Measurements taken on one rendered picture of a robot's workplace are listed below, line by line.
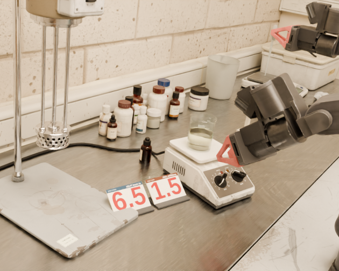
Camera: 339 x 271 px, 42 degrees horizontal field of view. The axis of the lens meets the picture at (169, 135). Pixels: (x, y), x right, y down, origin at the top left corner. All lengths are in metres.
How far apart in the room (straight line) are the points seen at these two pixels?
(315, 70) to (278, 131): 1.30
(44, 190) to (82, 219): 0.13
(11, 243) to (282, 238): 0.53
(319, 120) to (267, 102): 0.10
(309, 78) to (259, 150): 1.29
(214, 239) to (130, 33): 0.79
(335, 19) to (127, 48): 0.64
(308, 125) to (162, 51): 0.95
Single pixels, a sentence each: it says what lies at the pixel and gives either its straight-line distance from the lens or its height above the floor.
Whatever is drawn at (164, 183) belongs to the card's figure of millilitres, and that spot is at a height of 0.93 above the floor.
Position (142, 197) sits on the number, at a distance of 0.98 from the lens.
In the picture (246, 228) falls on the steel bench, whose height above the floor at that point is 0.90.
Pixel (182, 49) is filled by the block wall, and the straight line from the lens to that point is 1.75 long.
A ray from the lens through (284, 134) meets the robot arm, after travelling 0.81.
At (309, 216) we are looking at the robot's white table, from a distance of 1.08.
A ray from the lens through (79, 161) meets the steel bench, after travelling 1.14.
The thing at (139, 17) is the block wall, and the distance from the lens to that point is 1.49.
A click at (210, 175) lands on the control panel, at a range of 1.02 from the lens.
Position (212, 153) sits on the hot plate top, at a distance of 1.06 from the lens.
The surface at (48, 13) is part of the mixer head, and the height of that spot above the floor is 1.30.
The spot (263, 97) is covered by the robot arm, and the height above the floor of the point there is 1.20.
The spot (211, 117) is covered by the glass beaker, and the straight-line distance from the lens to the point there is 1.07.
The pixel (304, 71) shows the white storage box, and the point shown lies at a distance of 2.12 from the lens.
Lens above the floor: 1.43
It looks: 23 degrees down
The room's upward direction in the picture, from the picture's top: 8 degrees clockwise
